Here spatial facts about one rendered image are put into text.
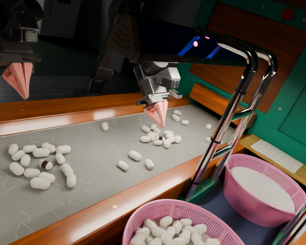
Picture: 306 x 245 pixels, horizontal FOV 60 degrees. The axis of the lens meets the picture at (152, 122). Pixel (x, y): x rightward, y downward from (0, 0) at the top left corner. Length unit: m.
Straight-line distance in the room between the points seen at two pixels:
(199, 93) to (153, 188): 0.68
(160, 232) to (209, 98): 0.75
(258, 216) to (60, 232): 0.55
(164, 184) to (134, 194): 0.09
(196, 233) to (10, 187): 0.39
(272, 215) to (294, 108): 0.48
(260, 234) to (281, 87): 0.57
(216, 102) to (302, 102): 0.33
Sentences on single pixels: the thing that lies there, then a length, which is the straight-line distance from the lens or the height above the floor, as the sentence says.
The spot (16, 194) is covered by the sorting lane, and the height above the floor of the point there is 0.74.
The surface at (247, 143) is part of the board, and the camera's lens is 1.08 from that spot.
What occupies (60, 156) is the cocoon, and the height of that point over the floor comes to 0.76.
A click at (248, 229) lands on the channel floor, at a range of 0.84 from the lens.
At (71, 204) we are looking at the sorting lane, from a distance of 0.58.
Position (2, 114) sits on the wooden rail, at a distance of 0.78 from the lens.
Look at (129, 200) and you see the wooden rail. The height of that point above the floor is 0.77.
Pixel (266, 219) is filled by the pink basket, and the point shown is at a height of 0.71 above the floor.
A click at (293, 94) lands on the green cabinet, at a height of 0.99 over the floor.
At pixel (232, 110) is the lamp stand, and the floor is 0.99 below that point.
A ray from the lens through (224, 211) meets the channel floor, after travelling 0.85.
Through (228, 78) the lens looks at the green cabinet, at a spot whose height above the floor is 0.93.
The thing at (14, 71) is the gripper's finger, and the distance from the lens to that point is 0.67.
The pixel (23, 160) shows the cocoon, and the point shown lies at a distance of 0.64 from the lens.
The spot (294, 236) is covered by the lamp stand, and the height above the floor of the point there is 0.82.
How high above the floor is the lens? 1.16
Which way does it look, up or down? 25 degrees down
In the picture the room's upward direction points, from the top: 21 degrees clockwise
